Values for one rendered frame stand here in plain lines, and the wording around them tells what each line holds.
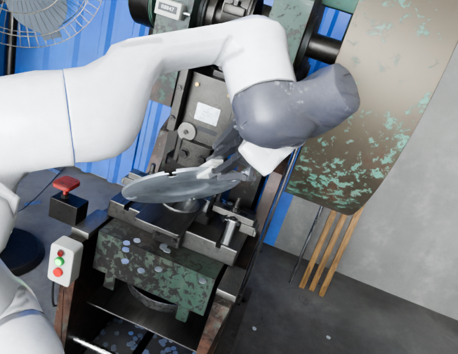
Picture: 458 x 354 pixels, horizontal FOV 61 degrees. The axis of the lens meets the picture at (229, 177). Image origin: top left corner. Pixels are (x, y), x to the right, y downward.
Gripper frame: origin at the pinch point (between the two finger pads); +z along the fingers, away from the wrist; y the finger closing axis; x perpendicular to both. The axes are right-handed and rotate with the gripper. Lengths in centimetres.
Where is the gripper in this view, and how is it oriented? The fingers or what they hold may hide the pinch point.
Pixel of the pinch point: (209, 168)
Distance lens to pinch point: 84.7
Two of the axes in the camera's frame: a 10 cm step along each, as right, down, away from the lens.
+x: -8.3, -0.1, -5.6
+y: -1.5, -9.6, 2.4
